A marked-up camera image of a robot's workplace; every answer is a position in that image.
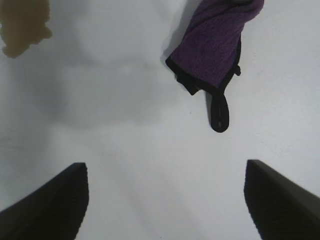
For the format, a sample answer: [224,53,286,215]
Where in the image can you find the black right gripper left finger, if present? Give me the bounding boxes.
[0,162,89,240]

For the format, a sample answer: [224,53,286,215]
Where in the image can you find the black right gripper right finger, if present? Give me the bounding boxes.
[243,159,320,240]

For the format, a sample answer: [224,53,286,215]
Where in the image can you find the purple cloth with black trim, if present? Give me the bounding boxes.
[165,0,265,133]

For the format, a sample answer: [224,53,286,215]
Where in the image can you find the brown liquid spill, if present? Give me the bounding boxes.
[0,0,53,60]

